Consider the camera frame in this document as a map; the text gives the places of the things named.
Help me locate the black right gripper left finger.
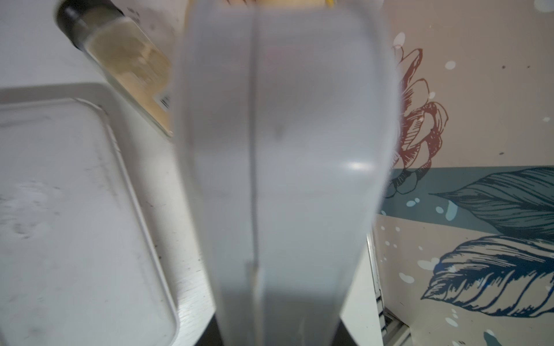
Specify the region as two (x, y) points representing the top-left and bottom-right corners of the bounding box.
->
(195, 315), (223, 346)

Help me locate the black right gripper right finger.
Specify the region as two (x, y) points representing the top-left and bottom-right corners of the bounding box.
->
(331, 320), (357, 346)

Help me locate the cream pencil case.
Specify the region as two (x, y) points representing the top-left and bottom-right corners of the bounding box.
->
(1, 84), (179, 345)

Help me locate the grey pencil case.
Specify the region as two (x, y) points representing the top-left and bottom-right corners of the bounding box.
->
(171, 1), (400, 345)

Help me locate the glass spice jar black lid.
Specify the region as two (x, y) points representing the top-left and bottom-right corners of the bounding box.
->
(56, 1), (173, 138)

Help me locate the yellow bamboo steamer basket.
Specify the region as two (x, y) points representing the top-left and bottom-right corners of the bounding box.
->
(226, 0), (336, 9)

